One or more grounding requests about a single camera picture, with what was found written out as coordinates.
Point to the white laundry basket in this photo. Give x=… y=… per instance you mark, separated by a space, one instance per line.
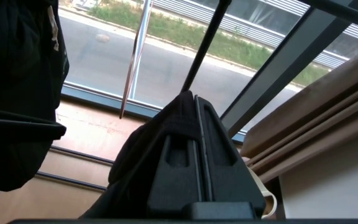
x=274 y=203

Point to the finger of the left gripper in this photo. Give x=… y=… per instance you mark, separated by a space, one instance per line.
x=17 y=127

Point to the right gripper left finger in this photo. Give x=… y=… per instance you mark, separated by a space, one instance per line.
x=172 y=186

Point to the black clothes rack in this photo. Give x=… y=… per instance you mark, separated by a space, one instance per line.
x=204 y=46

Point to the brown curtain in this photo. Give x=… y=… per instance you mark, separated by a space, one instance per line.
x=322 y=102

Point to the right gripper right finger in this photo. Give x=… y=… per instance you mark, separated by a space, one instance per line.
x=228 y=183

